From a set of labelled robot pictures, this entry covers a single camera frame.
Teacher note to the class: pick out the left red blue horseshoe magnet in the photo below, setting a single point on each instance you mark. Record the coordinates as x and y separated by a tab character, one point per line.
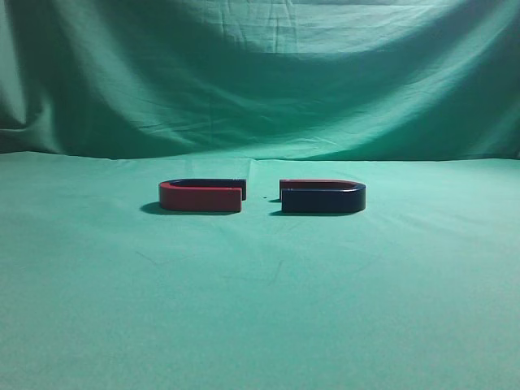
205	195

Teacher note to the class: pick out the green cloth backdrop and cover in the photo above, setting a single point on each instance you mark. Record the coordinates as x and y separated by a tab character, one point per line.
102	288

